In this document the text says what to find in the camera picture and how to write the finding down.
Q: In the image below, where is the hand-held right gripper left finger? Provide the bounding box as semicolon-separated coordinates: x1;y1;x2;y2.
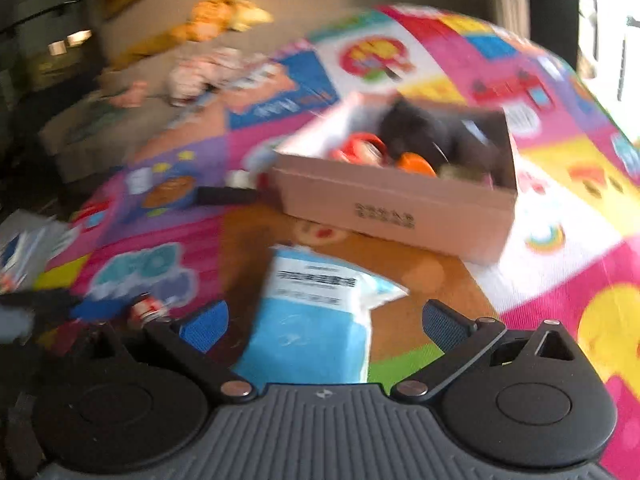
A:
82;300;256;402

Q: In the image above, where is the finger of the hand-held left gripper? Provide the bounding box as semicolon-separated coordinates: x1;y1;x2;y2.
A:
0;287;133;321

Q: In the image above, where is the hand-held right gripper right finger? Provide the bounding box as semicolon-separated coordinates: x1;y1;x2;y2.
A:
390;299;576;402

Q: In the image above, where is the blue packet with white label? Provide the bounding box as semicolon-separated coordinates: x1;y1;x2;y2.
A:
232;245;411;386

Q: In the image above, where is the pink cardboard box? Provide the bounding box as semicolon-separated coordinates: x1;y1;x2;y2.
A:
267;91;521;266

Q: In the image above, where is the orange plastic toy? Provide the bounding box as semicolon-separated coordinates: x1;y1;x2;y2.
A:
392;152;438;177

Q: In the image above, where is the black fluffy plush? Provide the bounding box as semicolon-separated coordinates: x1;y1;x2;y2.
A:
375;100;506;181

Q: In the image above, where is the white blue paper packet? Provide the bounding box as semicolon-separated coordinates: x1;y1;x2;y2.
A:
0;209;83;293

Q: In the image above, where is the small red white can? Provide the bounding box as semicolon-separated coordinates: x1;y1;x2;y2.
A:
127;294;171;326

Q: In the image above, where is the black stick-shaped item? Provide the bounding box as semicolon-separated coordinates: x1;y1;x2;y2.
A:
195;186;261;207

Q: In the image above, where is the colourful printed play mat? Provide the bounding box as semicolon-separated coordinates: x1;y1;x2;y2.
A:
35;4;640;480

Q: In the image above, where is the small white red item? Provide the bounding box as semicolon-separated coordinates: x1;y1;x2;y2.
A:
227;170;266;188

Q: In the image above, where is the beige sofa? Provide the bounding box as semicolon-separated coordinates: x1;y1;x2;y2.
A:
37;25;321;183

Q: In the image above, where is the red round toy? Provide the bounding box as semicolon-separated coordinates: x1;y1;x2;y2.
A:
332;132;391;166

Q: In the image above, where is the pink cloth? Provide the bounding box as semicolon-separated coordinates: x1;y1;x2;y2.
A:
110;80;151;109

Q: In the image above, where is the dark cabinet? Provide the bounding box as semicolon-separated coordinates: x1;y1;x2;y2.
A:
0;0;108;111

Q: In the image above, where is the pile of pale clothes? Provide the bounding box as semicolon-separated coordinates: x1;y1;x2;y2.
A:
167;47;281;106

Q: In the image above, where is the yellow plush toy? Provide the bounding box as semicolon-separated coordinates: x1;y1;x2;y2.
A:
112;0;251;68

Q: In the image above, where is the small pale plush toy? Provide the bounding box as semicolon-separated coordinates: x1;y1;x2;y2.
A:
230;2;275;31

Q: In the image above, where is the dark curtain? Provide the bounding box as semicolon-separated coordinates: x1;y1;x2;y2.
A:
527;0;581;73

